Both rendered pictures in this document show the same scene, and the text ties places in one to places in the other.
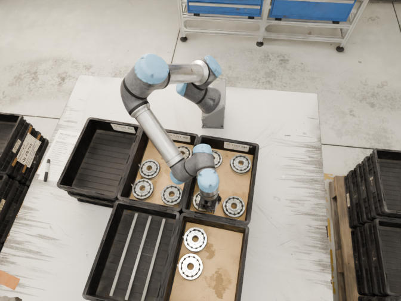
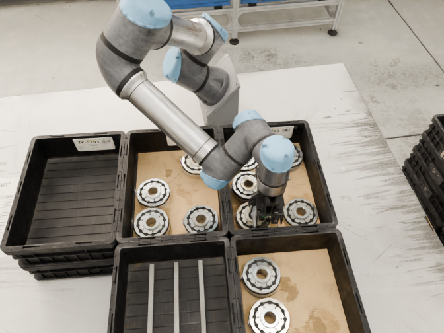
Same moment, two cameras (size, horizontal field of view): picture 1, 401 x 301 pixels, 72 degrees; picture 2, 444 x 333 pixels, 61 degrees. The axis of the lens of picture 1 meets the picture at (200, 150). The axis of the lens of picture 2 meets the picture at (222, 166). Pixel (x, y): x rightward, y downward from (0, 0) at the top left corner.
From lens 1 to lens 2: 0.40 m
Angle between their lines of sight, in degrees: 14
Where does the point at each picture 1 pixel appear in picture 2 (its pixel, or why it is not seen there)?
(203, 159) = (257, 127)
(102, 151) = (66, 187)
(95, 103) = (30, 131)
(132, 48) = (58, 74)
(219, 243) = (299, 273)
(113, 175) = (94, 217)
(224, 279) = (326, 324)
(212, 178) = (285, 146)
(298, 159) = (353, 143)
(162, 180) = (178, 206)
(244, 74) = not seen: hidden behind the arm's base
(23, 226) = not seen: outside the picture
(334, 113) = not seen: hidden behind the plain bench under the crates
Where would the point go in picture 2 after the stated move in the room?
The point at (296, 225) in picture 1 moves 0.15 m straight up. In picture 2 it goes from (386, 226) to (404, 203)
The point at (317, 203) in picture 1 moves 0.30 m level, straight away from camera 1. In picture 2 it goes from (400, 191) to (428, 141)
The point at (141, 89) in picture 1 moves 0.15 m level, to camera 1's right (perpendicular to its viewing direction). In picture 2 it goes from (135, 41) to (195, 28)
